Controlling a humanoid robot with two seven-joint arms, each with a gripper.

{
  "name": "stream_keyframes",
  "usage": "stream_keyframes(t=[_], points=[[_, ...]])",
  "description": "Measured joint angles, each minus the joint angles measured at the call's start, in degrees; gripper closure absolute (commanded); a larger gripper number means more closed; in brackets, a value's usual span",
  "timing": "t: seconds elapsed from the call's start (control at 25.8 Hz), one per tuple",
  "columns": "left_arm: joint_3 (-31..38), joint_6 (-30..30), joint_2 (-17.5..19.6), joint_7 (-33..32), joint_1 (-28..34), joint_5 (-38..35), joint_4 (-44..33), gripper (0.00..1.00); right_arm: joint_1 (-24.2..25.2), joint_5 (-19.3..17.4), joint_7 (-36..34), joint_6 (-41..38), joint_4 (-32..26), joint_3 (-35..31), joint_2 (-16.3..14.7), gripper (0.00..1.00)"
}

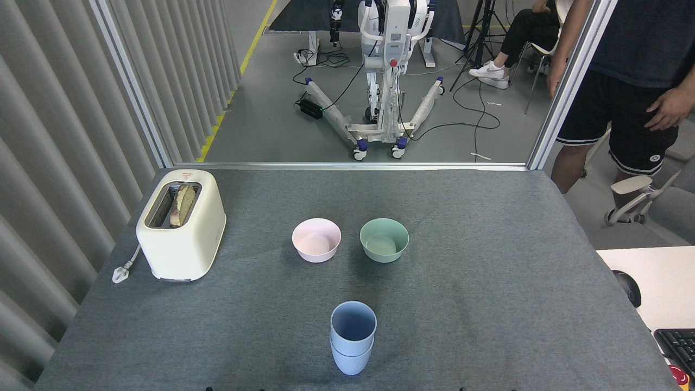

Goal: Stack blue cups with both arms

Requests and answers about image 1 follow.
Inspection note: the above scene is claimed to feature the standing person's left hand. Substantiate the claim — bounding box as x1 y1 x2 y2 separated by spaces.
645 87 692 131

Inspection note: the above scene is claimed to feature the dark background table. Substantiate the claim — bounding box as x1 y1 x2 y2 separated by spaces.
269 0 467 33

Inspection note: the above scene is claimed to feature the black floor cable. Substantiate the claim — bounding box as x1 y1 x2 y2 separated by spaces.
292 49 363 87
407 76 501 162

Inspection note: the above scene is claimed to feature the white desk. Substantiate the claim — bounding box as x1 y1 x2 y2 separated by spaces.
596 246 695 391

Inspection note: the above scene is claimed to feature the black computer mouse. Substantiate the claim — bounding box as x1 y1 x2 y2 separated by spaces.
612 270 642 308

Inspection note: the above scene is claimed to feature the white toaster plug and cord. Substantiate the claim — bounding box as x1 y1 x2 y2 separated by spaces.
112 244 142 285

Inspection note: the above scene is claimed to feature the white stand on wheels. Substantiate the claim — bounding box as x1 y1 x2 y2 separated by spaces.
304 0 446 161

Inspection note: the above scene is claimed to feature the black tripod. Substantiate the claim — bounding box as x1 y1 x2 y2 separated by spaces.
450 0 508 92

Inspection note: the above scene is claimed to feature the seated person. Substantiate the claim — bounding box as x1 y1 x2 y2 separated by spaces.
469 0 571 90

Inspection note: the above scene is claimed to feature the bread slice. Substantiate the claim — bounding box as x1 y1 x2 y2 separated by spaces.
169 184 197 228

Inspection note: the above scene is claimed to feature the silver post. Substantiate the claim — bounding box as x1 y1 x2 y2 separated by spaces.
527 0 620 171
90 0 174 169

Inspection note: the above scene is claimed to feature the silver horizontal rail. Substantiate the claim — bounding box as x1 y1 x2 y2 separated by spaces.
173 162 530 172

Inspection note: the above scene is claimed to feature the blue plastic cup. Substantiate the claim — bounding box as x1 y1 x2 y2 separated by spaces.
330 334 375 376
330 301 377 345

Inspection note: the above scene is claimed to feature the hanging black robot gripper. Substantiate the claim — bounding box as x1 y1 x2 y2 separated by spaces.
327 0 345 48

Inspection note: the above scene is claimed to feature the cream toaster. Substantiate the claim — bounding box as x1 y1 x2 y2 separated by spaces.
136 169 227 282

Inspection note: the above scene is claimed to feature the green bowl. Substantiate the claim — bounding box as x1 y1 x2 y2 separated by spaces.
359 218 409 264

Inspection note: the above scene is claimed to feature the standing person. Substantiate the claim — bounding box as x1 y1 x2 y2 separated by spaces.
546 0 695 224

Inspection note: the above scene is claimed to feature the black keyboard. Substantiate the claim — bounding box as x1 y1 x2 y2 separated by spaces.
654 328 695 378

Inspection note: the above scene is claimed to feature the white chair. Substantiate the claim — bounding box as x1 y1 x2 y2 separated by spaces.
524 41 560 115

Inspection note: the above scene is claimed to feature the standing person's right hand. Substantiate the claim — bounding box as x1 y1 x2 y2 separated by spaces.
546 63 566 99

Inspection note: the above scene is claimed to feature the pink bowl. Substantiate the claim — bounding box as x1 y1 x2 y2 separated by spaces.
292 218 342 264

